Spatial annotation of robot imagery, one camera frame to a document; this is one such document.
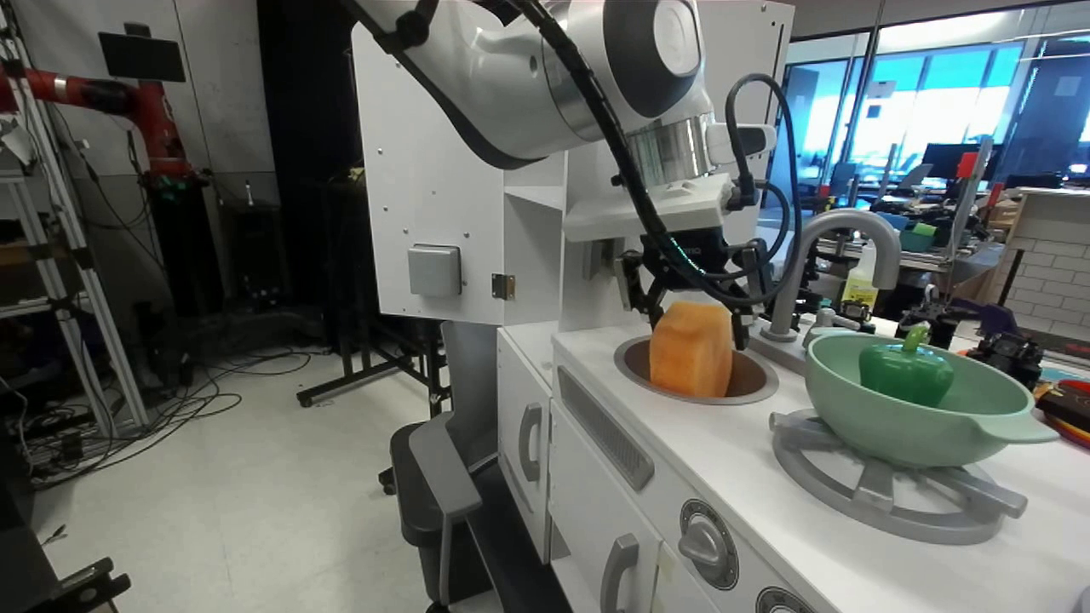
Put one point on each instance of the white tiled panel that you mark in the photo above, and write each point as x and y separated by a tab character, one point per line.
1051	274

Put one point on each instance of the small white fridge door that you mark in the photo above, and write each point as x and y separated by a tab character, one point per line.
514	385

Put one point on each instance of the small black mounted screen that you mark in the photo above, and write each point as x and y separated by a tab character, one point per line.
142	55

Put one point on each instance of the grey toy faucet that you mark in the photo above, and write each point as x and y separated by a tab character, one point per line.
802	257

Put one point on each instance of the large white fridge door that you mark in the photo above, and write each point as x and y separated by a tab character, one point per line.
421	182

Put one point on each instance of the small metal door hinge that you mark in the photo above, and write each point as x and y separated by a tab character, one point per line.
502	288

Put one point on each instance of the yellow spray bottle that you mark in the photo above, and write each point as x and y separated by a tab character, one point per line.
861	291

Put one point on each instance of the white toy play kitchen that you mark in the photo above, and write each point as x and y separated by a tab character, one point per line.
728	499

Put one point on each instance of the grey round stove burner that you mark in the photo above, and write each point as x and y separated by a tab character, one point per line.
873	499

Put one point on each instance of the red background robot arm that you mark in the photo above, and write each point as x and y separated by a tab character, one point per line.
156	120

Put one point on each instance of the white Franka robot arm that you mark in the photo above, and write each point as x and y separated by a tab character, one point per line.
514	79

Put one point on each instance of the red and black object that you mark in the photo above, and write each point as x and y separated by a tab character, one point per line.
1068	411

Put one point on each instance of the black rolling stand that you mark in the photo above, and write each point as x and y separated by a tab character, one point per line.
363	380

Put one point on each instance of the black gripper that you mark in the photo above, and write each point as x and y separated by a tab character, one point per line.
693	263

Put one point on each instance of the grey round oven knob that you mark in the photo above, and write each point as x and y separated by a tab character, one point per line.
710	547
783	601

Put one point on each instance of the aluminium frame rack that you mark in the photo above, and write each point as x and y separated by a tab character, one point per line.
71	251

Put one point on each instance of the green toy bell pepper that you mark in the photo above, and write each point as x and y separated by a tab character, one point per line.
907	373

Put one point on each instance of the grey office chair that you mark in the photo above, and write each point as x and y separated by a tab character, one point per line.
437	478

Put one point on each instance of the mint green toy pot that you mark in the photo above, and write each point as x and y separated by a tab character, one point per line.
907	432

